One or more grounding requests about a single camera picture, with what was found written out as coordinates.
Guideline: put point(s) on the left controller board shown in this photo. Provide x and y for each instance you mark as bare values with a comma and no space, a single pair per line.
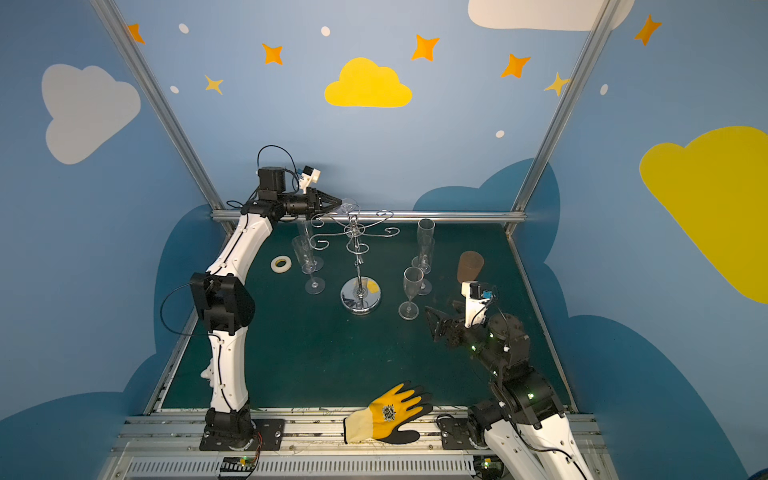
237,467

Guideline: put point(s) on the aluminium rail base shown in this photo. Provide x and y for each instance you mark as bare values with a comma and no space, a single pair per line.
166,446

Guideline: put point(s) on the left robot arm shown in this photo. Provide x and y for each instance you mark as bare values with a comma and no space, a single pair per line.
226,308

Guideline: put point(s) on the left aluminium frame post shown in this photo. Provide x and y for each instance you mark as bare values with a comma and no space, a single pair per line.
114,23

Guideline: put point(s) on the aluminium frame post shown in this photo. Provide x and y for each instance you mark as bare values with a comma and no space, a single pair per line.
114,23
586,61

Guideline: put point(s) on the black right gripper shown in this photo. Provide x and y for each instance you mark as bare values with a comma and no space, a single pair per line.
452,329

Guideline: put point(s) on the right aluminium frame post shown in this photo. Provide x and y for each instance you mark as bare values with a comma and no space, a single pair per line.
586,61

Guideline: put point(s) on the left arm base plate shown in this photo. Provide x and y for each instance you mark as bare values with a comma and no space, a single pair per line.
240,435

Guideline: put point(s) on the brown oval pad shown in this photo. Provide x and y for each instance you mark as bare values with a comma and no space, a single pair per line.
469,266

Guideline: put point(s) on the yellow black work glove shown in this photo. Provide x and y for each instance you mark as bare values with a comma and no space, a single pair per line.
384,418

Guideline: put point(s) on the white tape roll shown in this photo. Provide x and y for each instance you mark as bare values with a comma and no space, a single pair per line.
281,264

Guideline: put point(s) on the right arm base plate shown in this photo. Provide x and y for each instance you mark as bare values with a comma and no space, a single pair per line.
458,433

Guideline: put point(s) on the chrome wine glass rack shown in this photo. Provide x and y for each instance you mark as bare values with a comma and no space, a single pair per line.
361,294

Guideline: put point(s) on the controller board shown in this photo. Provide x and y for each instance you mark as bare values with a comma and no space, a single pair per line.
237,467
488,468

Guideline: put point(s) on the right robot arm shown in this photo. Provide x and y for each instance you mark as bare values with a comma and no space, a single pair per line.
525,426

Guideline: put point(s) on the right controller board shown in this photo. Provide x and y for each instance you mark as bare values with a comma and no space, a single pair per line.
488,468

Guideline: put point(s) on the small white plush toy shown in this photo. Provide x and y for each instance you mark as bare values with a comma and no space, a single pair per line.
207,374

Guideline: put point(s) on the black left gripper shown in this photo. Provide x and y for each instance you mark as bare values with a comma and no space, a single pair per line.
315,202

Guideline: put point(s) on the horizontal aluminium frame bar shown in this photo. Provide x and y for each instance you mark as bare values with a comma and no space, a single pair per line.
406,216

